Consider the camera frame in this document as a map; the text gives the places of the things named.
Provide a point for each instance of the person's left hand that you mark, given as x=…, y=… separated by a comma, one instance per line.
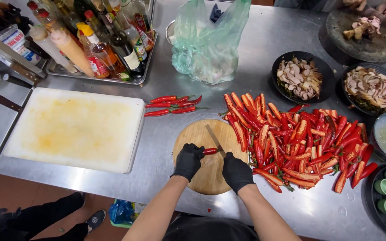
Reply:
x=187, y=162

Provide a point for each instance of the person's right hand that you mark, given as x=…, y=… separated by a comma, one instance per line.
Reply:
x=236, y=174

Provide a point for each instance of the person's right fingers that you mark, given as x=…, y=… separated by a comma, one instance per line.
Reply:
x=228, y=159

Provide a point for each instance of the person's left fingers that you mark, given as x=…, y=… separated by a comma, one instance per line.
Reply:
x=198, y=151

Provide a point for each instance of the red chili being cut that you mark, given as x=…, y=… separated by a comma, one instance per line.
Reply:
x=210, y=151

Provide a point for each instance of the steel kitchen knife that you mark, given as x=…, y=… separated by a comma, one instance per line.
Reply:
x=214, y=137

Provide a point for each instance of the round wooden cutting board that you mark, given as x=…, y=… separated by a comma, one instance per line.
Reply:
x=209, y=177

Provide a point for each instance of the whole red chili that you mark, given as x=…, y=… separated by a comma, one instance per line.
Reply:
x=164, y=98
x=186, y=109
x=159, y=104
x=157, y=112
x=189, y=102

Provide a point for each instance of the pile of halved red chilies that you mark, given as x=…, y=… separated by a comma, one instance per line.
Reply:
x=297, y=147

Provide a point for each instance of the person's black apron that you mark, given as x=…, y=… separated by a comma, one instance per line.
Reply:
x=209, y=229

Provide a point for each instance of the steel tray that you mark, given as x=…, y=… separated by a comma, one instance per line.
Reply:
x=139, y=78

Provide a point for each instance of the blue plastic bag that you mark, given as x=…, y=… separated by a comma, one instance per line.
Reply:
x=121, y=212

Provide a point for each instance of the green translucent plastic bag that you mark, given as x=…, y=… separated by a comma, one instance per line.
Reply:
x=206, y=47

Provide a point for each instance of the sliced meat with greens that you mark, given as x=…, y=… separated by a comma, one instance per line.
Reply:
x=369, y=88
x=298, y=78

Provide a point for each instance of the small steel bowl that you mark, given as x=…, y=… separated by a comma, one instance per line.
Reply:
x=169, y=31

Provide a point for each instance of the white plastic cutting board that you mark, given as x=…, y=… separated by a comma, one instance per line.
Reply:
x=75, y=129

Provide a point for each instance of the group of sauce bottles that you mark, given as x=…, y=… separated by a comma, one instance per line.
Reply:
x=119, y=40

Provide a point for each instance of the dark blue cloth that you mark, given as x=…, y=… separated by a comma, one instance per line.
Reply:
x=215, y=13

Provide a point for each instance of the black round tray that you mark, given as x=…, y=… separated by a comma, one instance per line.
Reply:
x=370, y=204

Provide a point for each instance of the orange squeeze bottle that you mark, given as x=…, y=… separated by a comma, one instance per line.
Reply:
x=72, y=50

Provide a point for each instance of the round grey chopping block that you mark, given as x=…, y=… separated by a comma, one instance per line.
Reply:
x=364, y=47

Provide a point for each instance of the white squeeze bottle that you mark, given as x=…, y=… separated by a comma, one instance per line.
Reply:
x=50, y=48

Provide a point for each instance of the chunks of cooked meat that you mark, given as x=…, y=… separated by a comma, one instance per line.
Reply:
x=362, y=28

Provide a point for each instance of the white labelled packet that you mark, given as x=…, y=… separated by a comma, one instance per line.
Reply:
x=17, y=42

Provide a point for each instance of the steel shelf rail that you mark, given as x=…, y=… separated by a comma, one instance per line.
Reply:
x=8, y=55

